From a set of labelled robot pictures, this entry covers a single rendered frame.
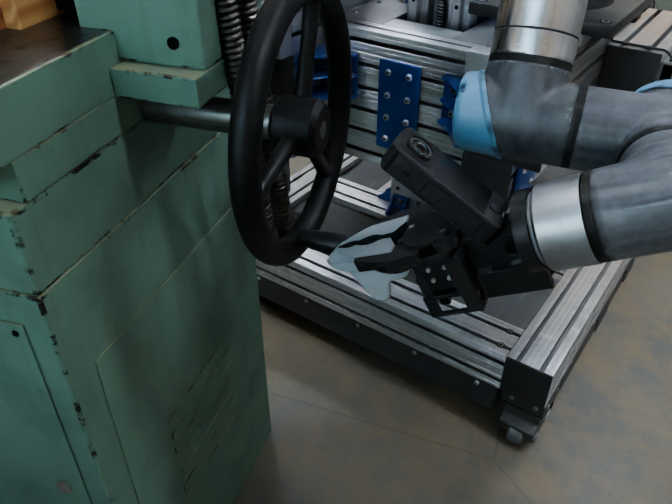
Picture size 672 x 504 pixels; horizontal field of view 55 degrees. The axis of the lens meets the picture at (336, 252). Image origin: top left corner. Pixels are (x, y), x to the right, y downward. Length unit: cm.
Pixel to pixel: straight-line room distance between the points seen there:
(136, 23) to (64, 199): 18
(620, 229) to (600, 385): 109
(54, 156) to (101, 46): 12
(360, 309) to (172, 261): 64
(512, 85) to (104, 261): 44
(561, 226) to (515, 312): 87
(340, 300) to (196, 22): 89
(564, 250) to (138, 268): 47
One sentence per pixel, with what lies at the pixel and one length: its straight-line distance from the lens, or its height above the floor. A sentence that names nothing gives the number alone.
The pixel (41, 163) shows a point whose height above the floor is 82.
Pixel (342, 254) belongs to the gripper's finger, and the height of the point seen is 73.
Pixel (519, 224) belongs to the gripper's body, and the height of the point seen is 81.
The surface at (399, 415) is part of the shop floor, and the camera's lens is 143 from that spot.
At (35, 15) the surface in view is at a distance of 73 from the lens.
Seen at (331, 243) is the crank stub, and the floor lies 71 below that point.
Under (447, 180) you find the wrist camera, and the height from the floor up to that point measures 83.
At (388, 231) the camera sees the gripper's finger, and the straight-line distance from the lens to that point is 62.
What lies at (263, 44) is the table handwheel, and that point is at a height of 92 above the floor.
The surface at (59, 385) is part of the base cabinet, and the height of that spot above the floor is 59.
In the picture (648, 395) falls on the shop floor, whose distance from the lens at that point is 161.
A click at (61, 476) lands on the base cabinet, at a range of 88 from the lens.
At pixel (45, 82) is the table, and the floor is 89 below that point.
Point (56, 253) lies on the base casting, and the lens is 65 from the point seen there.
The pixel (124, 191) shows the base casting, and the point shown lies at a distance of 72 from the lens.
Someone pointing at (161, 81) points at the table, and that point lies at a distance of 65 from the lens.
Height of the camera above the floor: 109
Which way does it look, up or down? 36 degrees down
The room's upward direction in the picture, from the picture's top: straight up
